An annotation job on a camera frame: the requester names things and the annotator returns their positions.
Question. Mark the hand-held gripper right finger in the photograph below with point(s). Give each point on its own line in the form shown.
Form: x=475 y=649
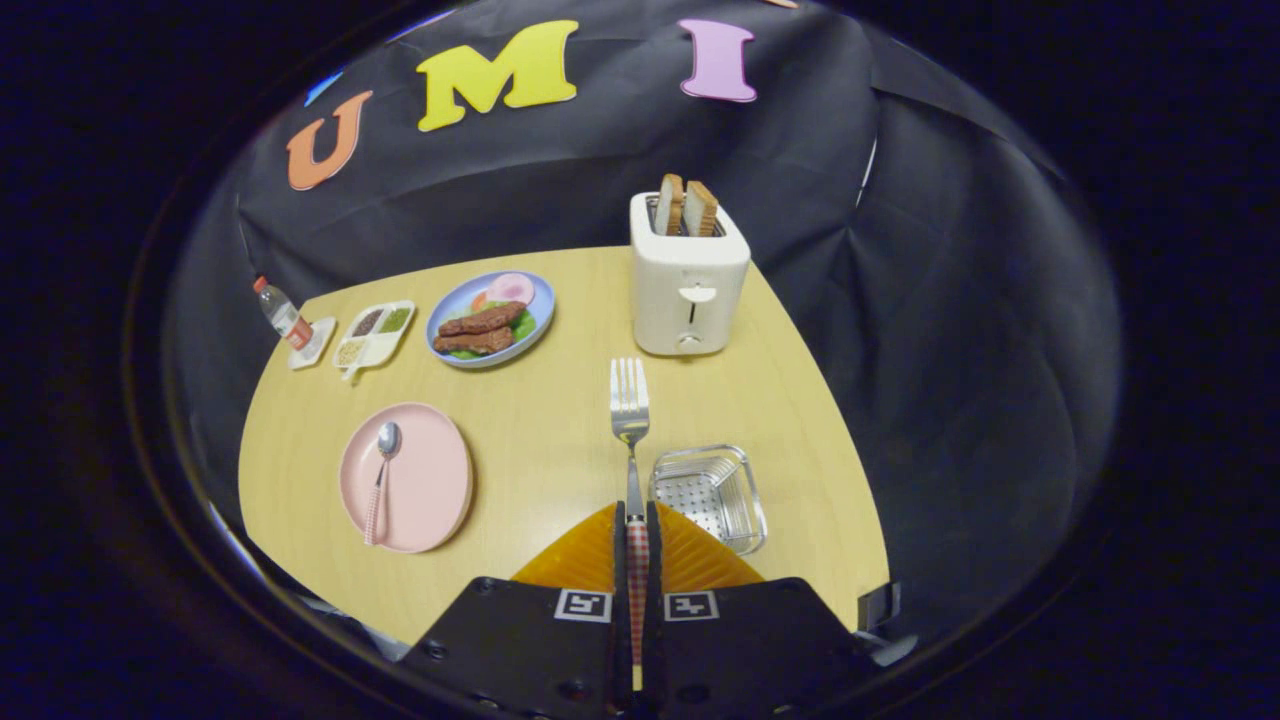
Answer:
x=654 y=560

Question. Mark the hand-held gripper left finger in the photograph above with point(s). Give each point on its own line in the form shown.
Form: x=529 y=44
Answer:
x=620 y=560

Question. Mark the pink round plate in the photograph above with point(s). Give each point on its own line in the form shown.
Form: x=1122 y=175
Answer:
x=430 y=480

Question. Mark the green lettuce leaf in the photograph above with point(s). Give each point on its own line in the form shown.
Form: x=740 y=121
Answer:
x=523 y=325

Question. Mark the brown grilled meat strip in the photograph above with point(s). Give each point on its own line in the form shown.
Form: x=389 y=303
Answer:
x=475 y=341
x=485 y=319

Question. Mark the white toaster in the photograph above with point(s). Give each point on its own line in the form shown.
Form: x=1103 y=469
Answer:
x=690 y=270

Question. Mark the pink ham slice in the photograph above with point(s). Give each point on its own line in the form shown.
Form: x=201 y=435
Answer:
x=512 y=288

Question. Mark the blue oval plate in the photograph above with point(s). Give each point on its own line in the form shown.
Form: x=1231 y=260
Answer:
x=455 y=300

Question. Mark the white divided grain tray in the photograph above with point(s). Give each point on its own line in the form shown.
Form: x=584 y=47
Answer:
x=385 y=348

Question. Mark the toast slice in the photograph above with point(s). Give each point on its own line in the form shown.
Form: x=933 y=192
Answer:
x=669 y=205
x=700 y=210

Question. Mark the small white square tray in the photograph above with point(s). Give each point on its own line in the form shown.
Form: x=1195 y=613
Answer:
x=318 y=345

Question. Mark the clear water bottle red label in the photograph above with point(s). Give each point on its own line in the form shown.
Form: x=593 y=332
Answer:
x=283 y=315

